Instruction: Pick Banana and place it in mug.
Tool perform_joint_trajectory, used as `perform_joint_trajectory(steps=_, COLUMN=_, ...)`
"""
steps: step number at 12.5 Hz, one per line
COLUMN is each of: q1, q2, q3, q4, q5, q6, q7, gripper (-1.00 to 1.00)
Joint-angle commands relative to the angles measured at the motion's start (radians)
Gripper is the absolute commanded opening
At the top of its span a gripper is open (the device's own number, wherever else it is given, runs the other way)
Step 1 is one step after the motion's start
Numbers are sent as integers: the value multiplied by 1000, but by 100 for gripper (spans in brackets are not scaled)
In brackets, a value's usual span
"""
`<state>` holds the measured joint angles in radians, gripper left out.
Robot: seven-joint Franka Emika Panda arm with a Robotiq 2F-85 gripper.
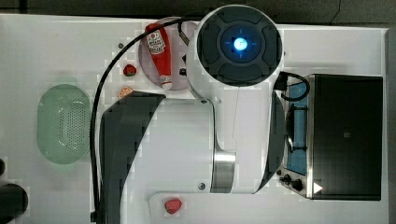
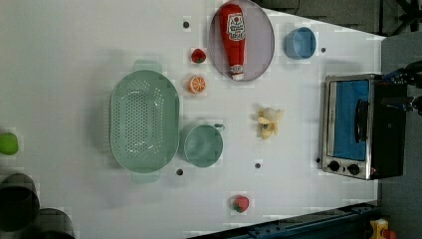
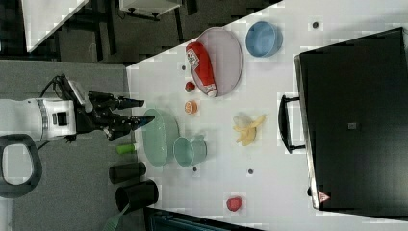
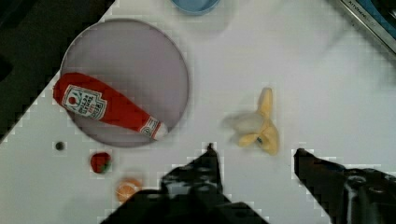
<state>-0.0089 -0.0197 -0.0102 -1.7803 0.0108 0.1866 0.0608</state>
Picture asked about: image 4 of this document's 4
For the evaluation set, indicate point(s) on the small red strawberry toy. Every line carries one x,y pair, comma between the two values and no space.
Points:
100,162

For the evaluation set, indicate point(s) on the orange slice toy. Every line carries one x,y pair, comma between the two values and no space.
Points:
127,188

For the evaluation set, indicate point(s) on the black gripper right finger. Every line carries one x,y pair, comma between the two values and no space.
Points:
348,196

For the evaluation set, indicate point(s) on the grey round plate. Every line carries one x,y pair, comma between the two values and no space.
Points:
138,60

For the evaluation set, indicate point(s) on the peeled plush banana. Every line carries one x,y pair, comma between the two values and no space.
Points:
257,127

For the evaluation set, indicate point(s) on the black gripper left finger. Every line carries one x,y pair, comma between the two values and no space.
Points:
189,194

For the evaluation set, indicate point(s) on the red plush ketchup bottle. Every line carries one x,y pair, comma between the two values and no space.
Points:
91,98

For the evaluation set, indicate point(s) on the blue bowl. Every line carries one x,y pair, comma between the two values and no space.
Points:
195,7

